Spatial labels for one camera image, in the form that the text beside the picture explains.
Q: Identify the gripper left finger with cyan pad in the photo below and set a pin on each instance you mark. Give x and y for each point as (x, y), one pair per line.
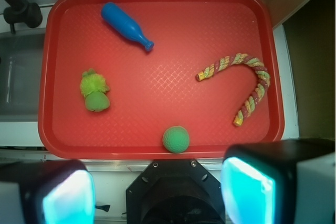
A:
(47, 192)

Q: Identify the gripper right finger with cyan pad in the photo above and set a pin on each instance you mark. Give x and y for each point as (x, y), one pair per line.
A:
(290, 181)

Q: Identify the blue plastic bottle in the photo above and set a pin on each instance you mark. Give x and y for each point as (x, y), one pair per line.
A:
(125, 25)

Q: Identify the green fuzzy plush toy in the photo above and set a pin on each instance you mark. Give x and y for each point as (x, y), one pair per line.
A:
(93, 88)

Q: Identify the green dimpled ball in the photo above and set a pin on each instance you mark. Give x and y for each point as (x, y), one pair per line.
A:
(176, 139)

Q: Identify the grey sink basin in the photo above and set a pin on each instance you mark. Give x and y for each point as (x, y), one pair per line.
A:
(21, 60)

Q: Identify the red plastic tray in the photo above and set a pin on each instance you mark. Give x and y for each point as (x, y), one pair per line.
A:
(151, 91)

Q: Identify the black faucet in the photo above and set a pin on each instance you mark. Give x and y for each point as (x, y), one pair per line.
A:
(22, 11)

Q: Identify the multicolour twisted rope toy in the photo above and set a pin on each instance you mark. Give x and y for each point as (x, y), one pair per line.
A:
(256, 95)

